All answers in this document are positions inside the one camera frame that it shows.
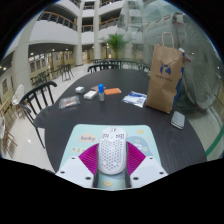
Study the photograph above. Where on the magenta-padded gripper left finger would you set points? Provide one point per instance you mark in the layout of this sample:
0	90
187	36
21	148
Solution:
74	170

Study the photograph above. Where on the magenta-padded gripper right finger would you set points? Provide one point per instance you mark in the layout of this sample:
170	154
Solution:
148	170

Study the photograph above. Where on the white perforated computer mouse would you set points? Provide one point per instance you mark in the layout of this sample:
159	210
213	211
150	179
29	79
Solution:
112	151

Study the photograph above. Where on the light blue printed mouse pad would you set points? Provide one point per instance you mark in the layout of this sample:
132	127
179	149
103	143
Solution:
80	136

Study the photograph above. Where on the grey flat rectangular case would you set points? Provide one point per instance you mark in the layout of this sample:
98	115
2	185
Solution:
178	120

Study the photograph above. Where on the clear plastic packet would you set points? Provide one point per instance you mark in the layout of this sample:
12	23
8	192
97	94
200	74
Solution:
69	102

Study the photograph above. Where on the blue and white plastic packet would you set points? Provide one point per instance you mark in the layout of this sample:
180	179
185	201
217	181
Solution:
134	99

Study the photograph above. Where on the white small box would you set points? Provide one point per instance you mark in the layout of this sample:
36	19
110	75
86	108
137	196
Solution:
90	95
79	89

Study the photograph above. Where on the small bottle with blue cap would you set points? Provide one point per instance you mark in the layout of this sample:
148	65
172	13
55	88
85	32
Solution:
101	95

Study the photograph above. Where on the black spindle-back chair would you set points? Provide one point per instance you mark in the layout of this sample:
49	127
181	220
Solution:
33	100

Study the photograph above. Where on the orange flat card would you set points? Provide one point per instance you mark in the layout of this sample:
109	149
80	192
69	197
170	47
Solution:
112	91

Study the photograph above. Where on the brown and blue paper bag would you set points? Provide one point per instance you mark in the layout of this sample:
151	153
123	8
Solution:
163	83

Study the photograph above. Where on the white lattice chair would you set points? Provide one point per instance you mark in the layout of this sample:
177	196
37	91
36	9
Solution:
18	94

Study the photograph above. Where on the group of dark chairs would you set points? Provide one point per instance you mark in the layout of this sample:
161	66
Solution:
66	70

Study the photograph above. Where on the black chair at table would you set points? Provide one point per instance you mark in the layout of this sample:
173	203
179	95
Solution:
98	67

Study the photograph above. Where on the green potted plant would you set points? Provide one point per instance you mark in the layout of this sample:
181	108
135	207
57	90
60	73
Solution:
115	43

